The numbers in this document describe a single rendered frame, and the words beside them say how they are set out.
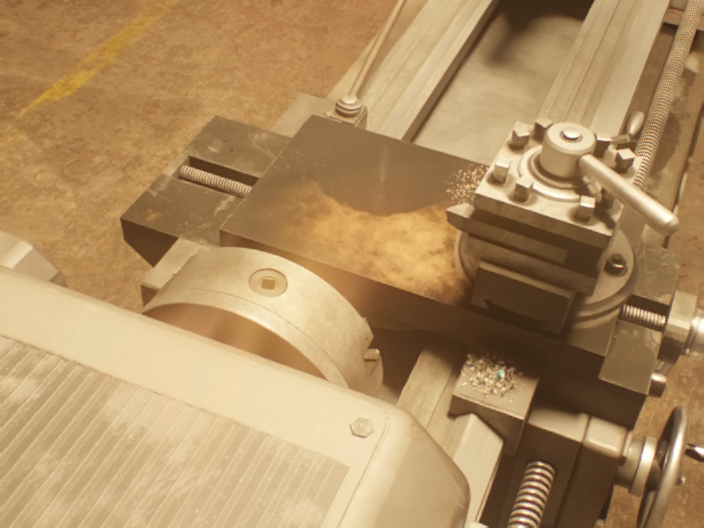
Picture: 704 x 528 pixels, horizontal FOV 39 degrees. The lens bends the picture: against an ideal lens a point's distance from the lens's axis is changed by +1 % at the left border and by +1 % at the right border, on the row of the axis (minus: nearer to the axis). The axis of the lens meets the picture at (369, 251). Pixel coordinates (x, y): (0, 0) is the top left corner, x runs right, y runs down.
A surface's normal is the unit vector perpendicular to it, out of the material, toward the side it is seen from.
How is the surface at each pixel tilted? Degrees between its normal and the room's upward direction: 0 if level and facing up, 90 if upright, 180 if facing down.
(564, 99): 0
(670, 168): 0
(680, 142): 0
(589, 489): 90
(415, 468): 45
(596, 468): 90
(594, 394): 90
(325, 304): 32
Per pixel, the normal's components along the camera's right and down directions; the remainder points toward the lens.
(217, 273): -0.23, -0.79
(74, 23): 0.07, -0.73
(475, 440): 0.59, -0.42
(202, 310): -0.37, 0.62
